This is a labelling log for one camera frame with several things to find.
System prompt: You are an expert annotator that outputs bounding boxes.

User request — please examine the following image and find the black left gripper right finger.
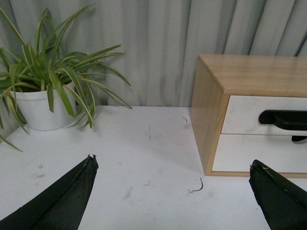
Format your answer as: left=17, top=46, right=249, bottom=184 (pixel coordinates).
left=249, top=160, right=307, bottom=230

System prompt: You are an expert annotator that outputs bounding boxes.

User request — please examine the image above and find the white plant pot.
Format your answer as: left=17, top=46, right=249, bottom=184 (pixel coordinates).
left=10, top=91, right=74, bottom=131

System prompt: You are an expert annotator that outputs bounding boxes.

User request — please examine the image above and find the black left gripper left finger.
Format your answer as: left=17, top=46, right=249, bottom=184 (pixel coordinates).
left=0, top=155, right=98, bottom=230

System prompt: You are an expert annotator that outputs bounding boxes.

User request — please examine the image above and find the wooden drawer cabinet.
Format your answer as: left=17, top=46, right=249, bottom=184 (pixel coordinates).
left=190, top=54, right=307, bottom=178

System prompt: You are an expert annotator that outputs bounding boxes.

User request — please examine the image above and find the white drawer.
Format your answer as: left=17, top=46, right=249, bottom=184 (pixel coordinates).
left=213, top=134, right=307, bottom=173
left=222, top=95, right=307, bottom=136

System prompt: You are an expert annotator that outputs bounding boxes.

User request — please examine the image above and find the green spider plant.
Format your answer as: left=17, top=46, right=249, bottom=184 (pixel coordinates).
left=0, top=4, right=133, bottom=152

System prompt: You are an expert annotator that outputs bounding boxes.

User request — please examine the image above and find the black drawer handle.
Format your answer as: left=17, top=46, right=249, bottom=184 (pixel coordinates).
left=258, top=110, right=307, bottom=131
left=291, top=136, right=307, bottom=144

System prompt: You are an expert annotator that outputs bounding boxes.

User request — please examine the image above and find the grey curtain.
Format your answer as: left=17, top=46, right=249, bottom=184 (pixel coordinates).
left=0, top=0, right=307, bottom=107

